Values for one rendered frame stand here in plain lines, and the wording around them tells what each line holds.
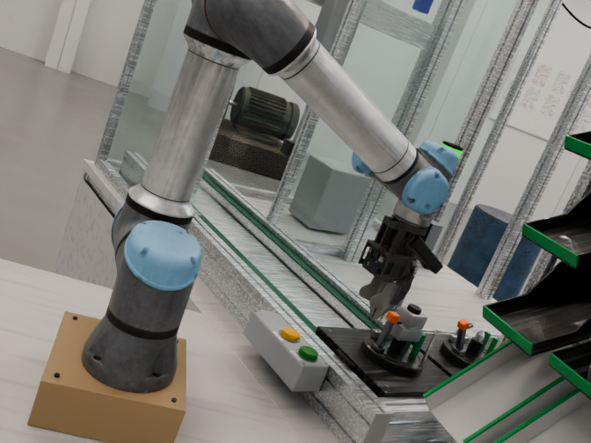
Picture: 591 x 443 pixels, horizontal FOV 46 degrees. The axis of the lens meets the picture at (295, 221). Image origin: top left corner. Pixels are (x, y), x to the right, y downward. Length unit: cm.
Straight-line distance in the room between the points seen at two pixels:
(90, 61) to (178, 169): 825
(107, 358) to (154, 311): 10
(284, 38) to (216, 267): 89
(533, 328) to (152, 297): 64
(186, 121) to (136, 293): 28
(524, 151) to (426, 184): 954
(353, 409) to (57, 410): 53
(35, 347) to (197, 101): 53
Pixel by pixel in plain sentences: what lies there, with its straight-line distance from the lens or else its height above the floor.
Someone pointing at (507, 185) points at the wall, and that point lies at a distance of 1068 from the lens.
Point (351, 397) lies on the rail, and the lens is 136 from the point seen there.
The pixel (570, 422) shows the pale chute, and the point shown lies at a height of 110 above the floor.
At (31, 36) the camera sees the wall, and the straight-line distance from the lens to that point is 946.
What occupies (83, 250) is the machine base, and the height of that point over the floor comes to 62.
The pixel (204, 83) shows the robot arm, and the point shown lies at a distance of 112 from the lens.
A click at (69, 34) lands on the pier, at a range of 913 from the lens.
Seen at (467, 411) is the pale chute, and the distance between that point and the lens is 133.
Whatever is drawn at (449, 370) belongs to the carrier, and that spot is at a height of 97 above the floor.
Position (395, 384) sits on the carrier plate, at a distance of 143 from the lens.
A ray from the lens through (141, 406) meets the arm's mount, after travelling 112.
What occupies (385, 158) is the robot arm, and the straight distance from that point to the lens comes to 110.
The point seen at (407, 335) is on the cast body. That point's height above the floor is 104.
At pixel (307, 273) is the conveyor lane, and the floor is 94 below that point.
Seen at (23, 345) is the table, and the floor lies 86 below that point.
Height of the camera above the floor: 154
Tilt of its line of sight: 15 degrees down
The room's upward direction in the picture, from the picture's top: 21 degrees clockwise
